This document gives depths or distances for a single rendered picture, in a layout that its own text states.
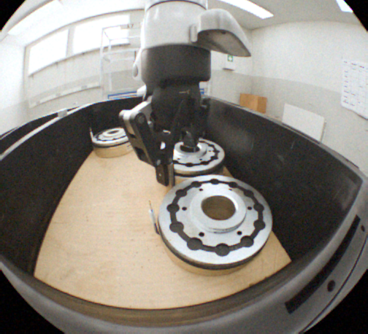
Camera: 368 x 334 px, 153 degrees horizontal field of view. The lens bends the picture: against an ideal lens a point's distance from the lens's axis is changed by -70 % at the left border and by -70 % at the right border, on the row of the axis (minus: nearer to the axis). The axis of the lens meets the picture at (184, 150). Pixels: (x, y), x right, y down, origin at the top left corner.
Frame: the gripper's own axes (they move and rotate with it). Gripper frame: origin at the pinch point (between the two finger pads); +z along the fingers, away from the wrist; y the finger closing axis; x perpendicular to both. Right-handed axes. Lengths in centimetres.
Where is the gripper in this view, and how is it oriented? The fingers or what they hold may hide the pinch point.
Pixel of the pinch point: (177, 165)
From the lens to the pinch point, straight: 19.3
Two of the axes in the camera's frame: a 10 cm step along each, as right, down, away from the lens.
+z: 0.0, 8.9, 4.6
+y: -5.7, 3.7, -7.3
